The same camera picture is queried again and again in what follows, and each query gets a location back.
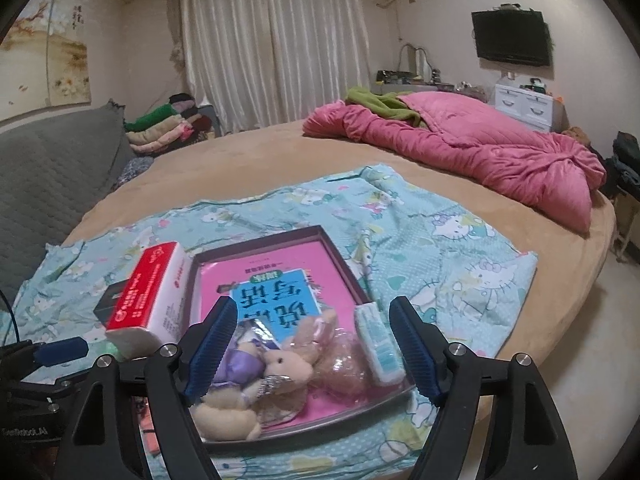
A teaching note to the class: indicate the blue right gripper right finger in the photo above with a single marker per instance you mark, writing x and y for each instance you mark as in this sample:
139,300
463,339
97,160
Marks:
422,347

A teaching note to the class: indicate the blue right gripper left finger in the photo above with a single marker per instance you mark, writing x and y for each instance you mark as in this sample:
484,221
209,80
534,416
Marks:
203,346

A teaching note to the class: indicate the light blue tissue pack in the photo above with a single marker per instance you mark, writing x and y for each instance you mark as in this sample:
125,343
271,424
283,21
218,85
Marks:
378,346

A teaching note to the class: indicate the cream plush purple dress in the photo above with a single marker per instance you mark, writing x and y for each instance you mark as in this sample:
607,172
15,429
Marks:
226,412

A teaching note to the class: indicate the pink puff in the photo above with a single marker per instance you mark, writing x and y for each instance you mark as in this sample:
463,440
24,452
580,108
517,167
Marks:
343,369

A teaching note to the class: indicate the beige plush bunny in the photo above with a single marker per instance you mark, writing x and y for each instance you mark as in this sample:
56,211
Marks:
281,394

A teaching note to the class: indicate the red tissue box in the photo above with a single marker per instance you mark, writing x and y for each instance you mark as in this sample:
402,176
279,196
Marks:
150,310

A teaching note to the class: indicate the purple tray box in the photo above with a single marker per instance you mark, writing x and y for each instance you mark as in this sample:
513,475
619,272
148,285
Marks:
300,319

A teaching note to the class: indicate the pink cloth pack in plastic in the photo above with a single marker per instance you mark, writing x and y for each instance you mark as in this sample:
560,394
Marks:
149,438

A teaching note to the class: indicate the Hello Kitty blue bedsheet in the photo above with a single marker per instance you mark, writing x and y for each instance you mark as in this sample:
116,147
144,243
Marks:
398,240

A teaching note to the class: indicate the pink quilt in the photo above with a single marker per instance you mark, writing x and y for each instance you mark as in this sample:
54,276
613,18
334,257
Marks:
549,172

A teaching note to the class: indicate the stack of folded clothes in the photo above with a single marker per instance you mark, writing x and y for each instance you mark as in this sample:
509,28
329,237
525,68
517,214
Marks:
177,124

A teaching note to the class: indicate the grey quilted sofa cover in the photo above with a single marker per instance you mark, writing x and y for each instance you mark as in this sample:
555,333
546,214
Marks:
52,172

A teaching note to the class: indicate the green garment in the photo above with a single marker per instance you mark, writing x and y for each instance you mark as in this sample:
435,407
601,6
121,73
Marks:
387,105

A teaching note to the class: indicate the white drawer cabinet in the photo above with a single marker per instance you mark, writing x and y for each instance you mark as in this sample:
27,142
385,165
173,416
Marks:
535,110

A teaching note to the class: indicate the dark clothes on chair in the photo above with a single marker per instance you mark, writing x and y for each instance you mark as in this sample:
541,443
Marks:
623,167

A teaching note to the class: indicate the white curtains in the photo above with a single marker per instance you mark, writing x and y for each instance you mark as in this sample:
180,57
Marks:
260,63

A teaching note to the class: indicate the black wall television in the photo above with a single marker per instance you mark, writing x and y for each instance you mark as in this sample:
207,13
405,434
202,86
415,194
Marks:
512,36

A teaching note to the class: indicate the wall painting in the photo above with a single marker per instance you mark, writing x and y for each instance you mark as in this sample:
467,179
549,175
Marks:
44,59

